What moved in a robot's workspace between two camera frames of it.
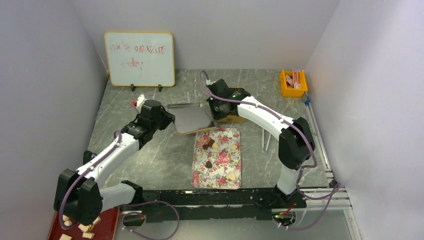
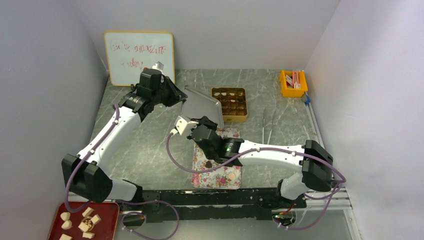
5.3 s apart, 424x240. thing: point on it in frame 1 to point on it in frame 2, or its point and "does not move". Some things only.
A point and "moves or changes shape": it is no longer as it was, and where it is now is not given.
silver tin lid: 191,117 moves or changes shape
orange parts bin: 292,92 does not move
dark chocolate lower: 208,164 does not move
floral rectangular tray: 217,159 does not move
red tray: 104,229 does not move
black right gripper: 213,110 to 205,122
